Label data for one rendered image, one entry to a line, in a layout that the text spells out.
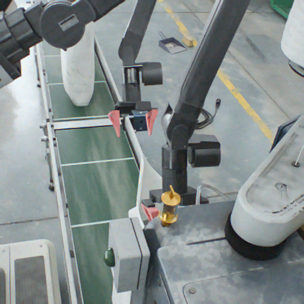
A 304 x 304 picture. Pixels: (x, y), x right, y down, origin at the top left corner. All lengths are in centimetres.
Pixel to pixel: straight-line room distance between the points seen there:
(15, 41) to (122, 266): 42
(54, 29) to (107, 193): 138
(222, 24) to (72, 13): 28
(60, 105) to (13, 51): 188
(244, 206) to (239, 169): 235
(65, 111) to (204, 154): 177
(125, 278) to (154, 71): 75
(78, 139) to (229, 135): 132
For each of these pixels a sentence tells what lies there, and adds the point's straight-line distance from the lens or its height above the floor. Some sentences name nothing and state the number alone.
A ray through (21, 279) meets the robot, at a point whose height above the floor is 26.
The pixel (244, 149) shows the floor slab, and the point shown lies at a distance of 311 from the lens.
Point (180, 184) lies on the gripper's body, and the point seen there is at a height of 120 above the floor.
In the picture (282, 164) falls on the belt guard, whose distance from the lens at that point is 67.
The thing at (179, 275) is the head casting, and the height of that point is 134.
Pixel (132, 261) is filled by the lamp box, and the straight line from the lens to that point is 61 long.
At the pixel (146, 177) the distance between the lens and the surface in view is 125.
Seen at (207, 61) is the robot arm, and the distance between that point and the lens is 82.
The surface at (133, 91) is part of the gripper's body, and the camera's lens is 123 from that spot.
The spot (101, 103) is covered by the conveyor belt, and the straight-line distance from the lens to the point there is 267.
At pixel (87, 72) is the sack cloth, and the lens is 256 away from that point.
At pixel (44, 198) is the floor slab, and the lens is 255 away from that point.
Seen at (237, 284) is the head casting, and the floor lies 134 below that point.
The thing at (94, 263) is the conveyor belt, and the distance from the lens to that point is 176.
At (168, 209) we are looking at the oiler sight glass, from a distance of 60.
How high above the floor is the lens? 181
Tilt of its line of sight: 38 degrees down
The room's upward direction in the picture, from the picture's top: 7 degrees clockwise
